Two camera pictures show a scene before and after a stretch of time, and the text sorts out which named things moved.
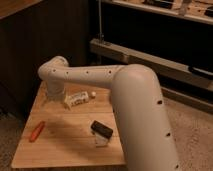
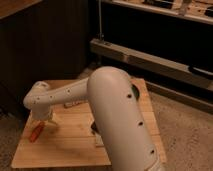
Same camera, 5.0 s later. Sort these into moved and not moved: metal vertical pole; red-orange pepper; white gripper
Moved: white gripper
Not moved: red-orange pepper; metal vertical pole
